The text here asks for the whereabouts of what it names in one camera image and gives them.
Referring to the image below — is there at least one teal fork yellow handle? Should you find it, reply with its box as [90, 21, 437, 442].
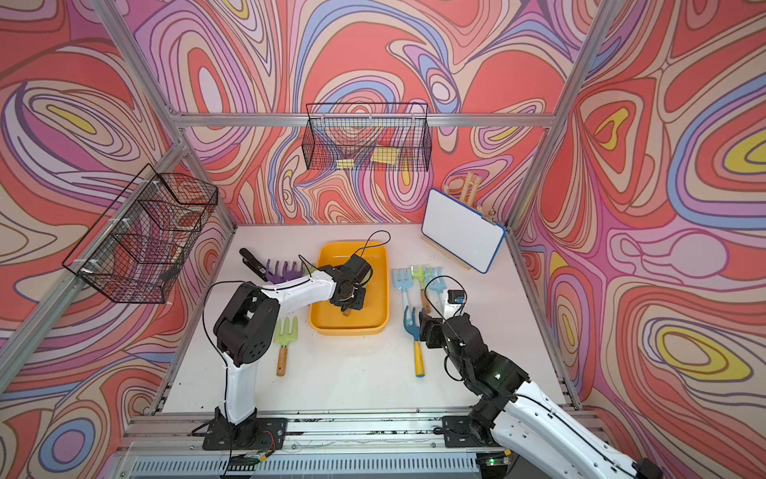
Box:
[403, 307, 426, 378]

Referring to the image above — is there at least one blue handled garden fork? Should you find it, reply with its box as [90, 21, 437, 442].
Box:
[392, 269, 413, 309]

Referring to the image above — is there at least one purple hand rake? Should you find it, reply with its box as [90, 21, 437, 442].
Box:
[281, 261, 303, 281]

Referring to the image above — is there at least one green hand rake wooden handle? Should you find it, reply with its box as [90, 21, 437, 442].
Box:
[410, 265, 431, 315]

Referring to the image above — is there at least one purple garden fork pink handle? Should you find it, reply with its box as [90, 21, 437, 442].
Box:
[265, 259, 285, 285]

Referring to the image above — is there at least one green garden fork wooden handle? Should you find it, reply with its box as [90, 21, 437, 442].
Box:
[273, 317, 298, 377]

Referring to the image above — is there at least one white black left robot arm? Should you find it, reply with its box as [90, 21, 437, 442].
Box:
[203, 253, 373, 452]

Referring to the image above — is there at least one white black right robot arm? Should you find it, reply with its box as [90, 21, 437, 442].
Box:
[418, 313, 663, 478]

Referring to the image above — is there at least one yellow plastic storage box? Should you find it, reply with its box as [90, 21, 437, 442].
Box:
[309, 240, 391, 336]

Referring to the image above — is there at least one black stapler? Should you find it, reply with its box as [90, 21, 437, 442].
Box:
[239, 247, 269, 283]

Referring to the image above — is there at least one blue framed whiteboard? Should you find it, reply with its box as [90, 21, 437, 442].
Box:
[420, 188, 508, 275]

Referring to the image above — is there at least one wooden easel stand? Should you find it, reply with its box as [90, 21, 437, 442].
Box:
[420, 170, 498, 271]

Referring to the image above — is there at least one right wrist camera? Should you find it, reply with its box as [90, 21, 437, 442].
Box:
[441, 289, 467, 319]

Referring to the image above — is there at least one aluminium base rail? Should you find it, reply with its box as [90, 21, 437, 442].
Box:
[106, 408, 501, 478]

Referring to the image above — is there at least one black wire basket back wall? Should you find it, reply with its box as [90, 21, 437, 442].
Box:
[301, 101, 433, 172]

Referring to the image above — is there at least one black wire basket wall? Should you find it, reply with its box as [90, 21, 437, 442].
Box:
[62, 166, 219, 305]
[301, 101, 433, 172]

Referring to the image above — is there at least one black wire basket left wall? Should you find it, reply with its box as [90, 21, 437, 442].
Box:
[62, 166, 219, 305]

